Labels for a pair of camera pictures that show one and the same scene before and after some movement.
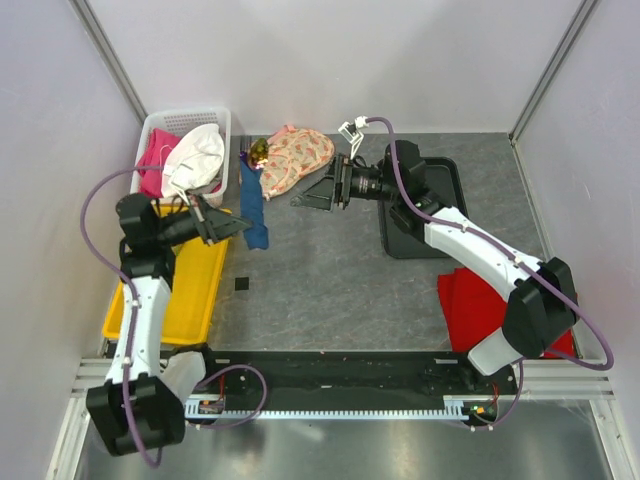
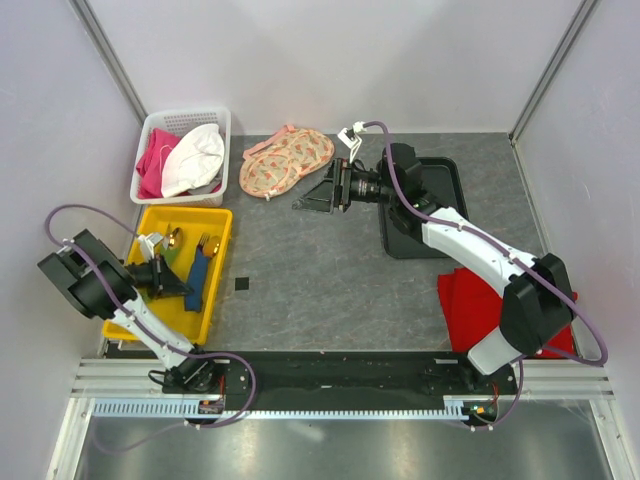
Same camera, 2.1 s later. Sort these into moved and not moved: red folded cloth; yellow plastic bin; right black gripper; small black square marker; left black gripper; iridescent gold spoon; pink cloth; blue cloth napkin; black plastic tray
Moved: iridescent gold spoon; blue cloth napkin; left black gripper
Not moved: yellow plastic bin; black plastic tray; red folded cloth; right black gripper; pink cloth; small black square marker
